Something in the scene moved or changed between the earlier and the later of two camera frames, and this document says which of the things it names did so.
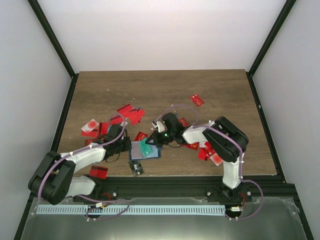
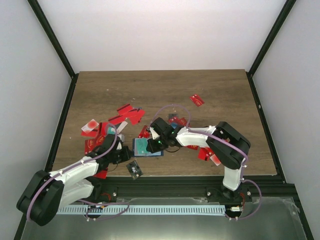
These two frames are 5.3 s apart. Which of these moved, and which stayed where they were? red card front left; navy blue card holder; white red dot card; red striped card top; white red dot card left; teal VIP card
Moved: teal VIP card; navy blue card holder
Stayed: white red dot card; red striped card top; red card front left; white red dot card left
